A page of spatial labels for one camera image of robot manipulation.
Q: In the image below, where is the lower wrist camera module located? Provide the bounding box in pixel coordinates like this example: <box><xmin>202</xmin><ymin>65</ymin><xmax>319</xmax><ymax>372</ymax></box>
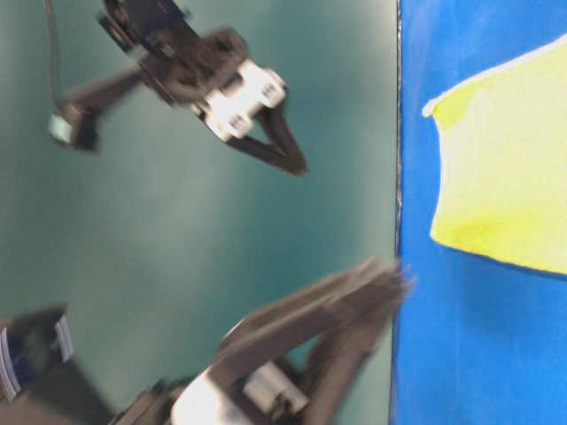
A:
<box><xmin>1</xmin><ymin>304</ymin><xmax>113</xmax><ymax>424</ymax></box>

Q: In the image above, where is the yellow-green towel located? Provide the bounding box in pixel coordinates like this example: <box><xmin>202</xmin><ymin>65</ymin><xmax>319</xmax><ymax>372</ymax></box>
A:
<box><xmin>422</xmin><ymin>37</ymin><xmax>566</xmax><ymax>274</ymax></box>

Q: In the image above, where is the upper gripper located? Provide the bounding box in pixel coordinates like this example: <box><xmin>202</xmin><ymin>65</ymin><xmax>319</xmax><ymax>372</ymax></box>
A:
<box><xmin>128</xmin><ymin>28</ymin><xmax>307</xmax><ymax>176</ymax></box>

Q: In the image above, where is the upper camera cable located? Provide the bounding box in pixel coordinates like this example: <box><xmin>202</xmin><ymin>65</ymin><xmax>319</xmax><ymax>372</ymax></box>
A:
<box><xmin>42</xmin><ymin>0</ymin><xmax>63</xmax><ymax>107</ymax></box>

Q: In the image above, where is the upper robot arm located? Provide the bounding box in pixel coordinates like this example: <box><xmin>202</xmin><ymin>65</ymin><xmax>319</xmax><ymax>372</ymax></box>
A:
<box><xmin>100</xmin><ymin>1</ymin><xmax>410</xmax><ymax>424</ymax></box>

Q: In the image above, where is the lower gripper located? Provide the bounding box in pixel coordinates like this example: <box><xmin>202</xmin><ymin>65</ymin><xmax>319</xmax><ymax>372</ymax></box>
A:
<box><xmin>114</xmin><ymin>259</ymin><xmax>413</xmax><ymax>424</ymax></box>

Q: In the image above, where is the blue table cloth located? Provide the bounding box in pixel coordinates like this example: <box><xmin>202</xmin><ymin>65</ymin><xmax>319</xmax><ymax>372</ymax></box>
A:
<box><xmin>390</xmin><ymin>1</ymin><xmax>566</xmax><ymax>424</ymax></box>

